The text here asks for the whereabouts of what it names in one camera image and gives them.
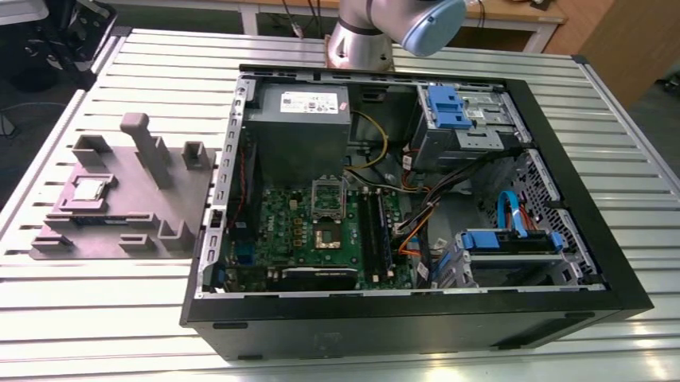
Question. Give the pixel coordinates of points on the black office chair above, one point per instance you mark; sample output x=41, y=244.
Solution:
x=42, y=81

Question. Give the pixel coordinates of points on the RAM stick on rack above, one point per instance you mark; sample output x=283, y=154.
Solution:
x=100, y=220

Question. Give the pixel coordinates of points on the hard disk in blue carrier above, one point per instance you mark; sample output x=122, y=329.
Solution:
x=480, y=241

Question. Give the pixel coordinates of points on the green motherboard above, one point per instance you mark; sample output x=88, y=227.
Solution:
x=285, y=254

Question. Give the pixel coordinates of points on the grey power supply unit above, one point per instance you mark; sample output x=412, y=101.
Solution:
x=296, y=143

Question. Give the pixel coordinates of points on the thin metal locking lever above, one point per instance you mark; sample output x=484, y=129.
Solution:
x=346, y=185

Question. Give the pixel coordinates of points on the silver drive cage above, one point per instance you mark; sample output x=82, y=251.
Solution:
x=478, y=141

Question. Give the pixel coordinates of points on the blue plastic drive carrier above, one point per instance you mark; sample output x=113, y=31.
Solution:
x=446, y=103

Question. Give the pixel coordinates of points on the silver CPU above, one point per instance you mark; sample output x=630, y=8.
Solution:
x=89, y=190

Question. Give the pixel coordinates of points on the wooden cabinet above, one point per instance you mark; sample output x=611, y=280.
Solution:
x=626, y=40

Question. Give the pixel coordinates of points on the wooden desk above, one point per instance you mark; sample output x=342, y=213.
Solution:
x=530, y=16

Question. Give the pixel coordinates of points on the black graphics card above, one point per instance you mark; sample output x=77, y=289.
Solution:
x=317, y=280

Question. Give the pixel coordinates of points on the black open PC case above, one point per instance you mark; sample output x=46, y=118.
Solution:
x=403, y=326

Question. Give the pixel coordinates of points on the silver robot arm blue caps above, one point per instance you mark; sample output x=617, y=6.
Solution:
x=355, y=44

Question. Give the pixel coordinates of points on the silver disk bay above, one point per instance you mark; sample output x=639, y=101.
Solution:
x=509, y=258

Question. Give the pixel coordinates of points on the grey parts rack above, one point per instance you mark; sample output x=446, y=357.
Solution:
x=132, y=191

